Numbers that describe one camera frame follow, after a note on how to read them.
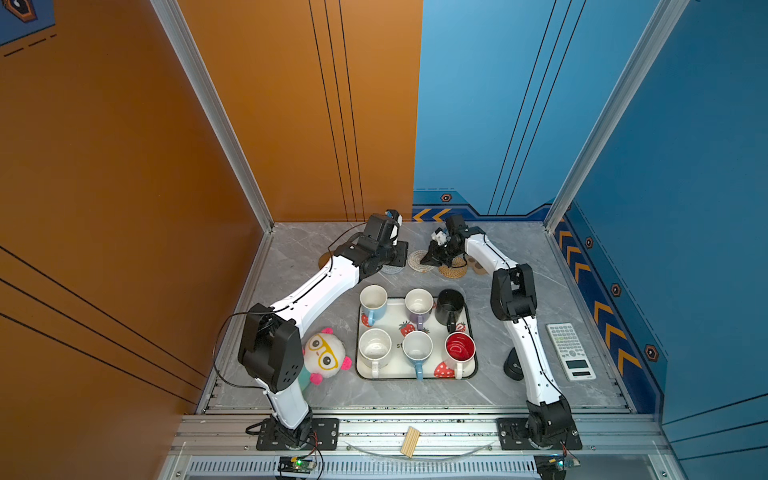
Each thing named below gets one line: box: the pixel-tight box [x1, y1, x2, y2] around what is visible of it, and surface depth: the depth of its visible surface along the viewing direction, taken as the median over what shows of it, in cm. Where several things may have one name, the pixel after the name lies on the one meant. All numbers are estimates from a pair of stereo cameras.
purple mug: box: [404, 288, 434, 330], surface depth 91 cm
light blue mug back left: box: [359, 284, 388, 327], surface depth 91 cm
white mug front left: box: [358, 328, 393, 378], surface depth 83 cm
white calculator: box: [546, 322, 597, 382], surface depth 87 cm
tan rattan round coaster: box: [438, 257, 468, 279], surface depth 107 cm
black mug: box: [435, 288, 465, 334], surface depth 91 cm
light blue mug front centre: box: [402, 330, 434, 381], surface depth 86 cm
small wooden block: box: [400, 426, 421, 459], surface depth 74 cm
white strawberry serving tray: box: [356, 298, 478, 381], surface depth 88 cm
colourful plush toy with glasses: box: [302, 328, 353, 385], surface depth 81 cm
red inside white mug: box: [444, 331, 477, 380], surface depth 84 cm
